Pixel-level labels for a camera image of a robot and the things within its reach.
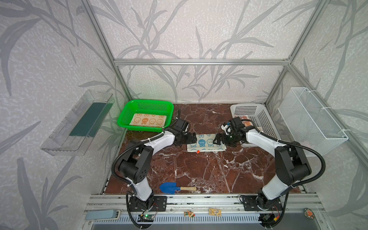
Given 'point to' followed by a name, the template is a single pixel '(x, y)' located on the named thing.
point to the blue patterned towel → (204, 143)
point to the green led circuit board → (145, 218)
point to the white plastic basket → (259, 117)
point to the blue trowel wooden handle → (171, 187)
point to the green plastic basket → (130, 107)
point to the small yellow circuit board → (217, 212)
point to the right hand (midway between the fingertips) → (219, 138)
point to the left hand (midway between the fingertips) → (193, 136)
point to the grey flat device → (102, 214)
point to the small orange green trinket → (189, 213)
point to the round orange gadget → (309, 213)
